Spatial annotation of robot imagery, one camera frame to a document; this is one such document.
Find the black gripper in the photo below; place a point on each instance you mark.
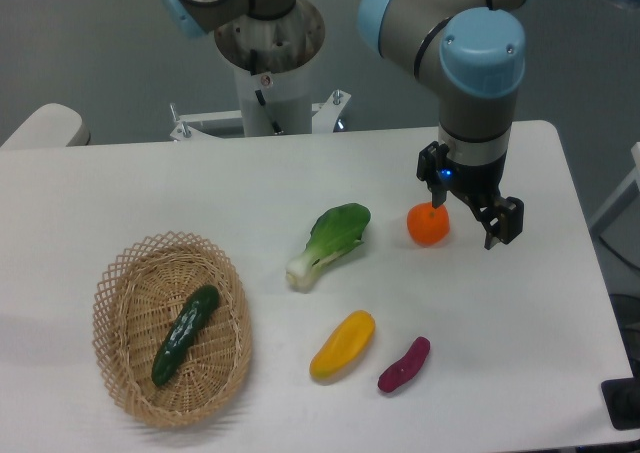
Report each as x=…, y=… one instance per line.
x=477, y=187

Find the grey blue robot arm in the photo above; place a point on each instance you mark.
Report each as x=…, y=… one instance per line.
x=469, y=53

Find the woven wicker basket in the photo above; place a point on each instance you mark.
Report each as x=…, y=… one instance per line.
x=138, y=299

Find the green cucumber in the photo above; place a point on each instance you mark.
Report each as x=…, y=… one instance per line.
x=194, y=315

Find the orange tangerine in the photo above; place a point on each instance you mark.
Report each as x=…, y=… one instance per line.
x=427, y=225

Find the green bok choy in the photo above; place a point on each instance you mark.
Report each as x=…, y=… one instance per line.
x=336, y=232

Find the white furniture at right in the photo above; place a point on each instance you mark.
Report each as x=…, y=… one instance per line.
x=621, y=198

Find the purple sweet potato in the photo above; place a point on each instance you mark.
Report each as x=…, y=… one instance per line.
x=407, y=367

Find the yellow mango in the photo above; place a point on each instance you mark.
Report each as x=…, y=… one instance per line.
x=343, y=346

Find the black device at edge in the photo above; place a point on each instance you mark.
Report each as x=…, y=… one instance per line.
x=621, y=397

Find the white chair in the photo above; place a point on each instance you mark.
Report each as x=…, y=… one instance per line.
x=50, y=126

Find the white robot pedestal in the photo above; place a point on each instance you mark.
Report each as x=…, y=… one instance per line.
x=273, y=66

